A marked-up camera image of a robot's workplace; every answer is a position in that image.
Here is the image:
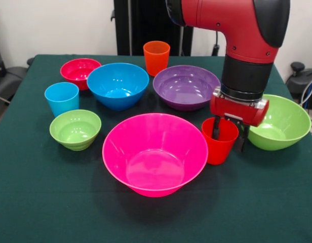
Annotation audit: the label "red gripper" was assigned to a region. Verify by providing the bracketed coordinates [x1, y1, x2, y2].
[209, 86, 270, 153]

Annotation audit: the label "red cup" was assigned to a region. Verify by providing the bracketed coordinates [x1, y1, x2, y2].
[201, 117, 240, 166]

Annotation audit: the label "large green bowl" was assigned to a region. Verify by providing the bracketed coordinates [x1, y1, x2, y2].
[247, 94, 312, 152]

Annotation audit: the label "large pink bowl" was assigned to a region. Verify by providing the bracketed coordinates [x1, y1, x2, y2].
[102, 112, 209, 198]

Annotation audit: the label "purple bowl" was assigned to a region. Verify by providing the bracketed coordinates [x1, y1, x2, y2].
[152, 65, 221, 112]

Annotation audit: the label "black equipment base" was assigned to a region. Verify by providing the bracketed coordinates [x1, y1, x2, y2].
[286, 61, 312, 95]
[0, 66, 28, 98]

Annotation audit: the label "orange cup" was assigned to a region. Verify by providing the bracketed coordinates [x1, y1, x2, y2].
[142, 40, 171, 77]

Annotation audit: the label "large blue bowl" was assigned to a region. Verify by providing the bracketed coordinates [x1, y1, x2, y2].
[86, 62, 150, 111]

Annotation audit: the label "small green bowl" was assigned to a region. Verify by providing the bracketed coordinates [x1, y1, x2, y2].
[49, 109, 102, 152]

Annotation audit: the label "small pinkish red bowl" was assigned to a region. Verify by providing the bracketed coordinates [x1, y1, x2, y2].
[60, 58, 102, 91]

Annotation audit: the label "blue cup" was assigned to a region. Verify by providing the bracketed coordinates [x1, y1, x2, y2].
[44, 82, 80, 118]

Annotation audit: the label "dark green tablecloth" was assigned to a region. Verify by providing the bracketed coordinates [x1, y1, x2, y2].
[0, 54, 312, 243]

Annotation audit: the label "black cable with plug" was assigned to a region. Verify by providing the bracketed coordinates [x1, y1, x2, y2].
[212, 30, 221, 57]

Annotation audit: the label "blue and white cables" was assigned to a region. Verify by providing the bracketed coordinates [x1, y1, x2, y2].
[297, 75, 312, 109]

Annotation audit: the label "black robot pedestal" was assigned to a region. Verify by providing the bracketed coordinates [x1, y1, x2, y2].
[110, 0, 194, 56]

